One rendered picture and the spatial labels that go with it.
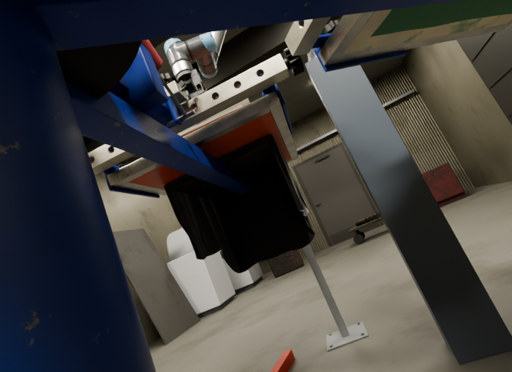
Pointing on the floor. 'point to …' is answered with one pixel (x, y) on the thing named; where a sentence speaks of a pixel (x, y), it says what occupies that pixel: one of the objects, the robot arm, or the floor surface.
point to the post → (345, 334)
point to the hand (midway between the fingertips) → (199, 123)
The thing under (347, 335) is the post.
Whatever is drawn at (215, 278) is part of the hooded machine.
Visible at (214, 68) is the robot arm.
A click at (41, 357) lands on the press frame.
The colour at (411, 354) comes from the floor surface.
